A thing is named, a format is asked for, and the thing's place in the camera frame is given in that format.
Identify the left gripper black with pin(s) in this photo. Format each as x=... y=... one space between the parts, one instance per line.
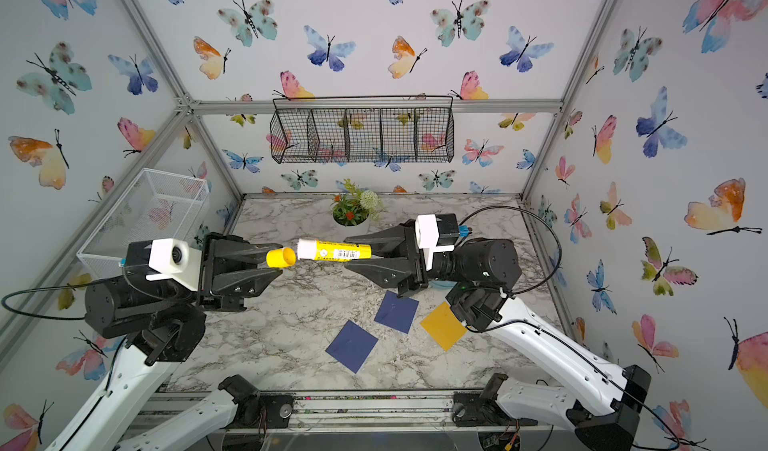
x=226 y=279

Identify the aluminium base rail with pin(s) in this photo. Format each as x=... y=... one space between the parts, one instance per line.
x=379 y=411

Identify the white mesh wall basket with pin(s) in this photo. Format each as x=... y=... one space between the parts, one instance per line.
x=156 y=205

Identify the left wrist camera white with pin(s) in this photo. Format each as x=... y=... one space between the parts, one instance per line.
x=161 y=260

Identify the yellow glue stick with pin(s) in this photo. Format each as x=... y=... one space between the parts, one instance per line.
x=315 y=250

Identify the yellow glue stick cap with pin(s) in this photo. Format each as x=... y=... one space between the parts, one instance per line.
x=281 y=258

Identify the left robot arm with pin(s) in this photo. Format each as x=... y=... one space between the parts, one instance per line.
x=156 y=309

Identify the black wire wall basket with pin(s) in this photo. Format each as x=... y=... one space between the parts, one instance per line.
x=354 y=130

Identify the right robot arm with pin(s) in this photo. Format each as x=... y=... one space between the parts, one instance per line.
x=596 y=399

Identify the potted flower plant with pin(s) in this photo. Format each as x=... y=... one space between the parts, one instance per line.
x=354 y=205

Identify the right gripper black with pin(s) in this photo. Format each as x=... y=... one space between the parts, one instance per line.
x=411 y=275

